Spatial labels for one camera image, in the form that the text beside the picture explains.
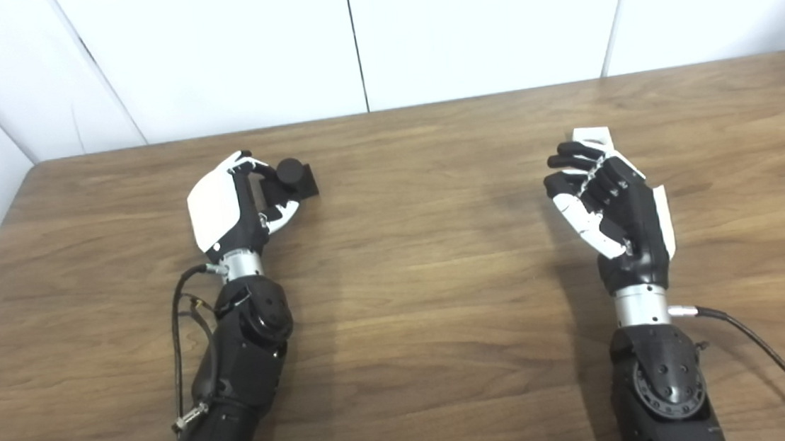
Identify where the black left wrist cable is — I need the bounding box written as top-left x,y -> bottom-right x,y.
161,262 -> 244,432

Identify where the black peg with square base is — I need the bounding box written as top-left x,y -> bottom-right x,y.
256,156 -> 321,208

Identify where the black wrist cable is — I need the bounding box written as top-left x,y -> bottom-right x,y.
161,262 -> 244,432
666,294 -> 785,441

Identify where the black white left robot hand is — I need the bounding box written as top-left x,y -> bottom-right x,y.
182,146 -> 307,263

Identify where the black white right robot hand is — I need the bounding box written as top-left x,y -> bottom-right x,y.
540,132 -> 681,301

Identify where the thin left arm wire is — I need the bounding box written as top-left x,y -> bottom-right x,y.
183,297 -> 224,402

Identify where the white square piece with hole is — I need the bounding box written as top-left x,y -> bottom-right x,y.
571,125 -> 617,163

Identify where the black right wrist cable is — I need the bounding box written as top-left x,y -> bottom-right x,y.
666,294 -> 785,441

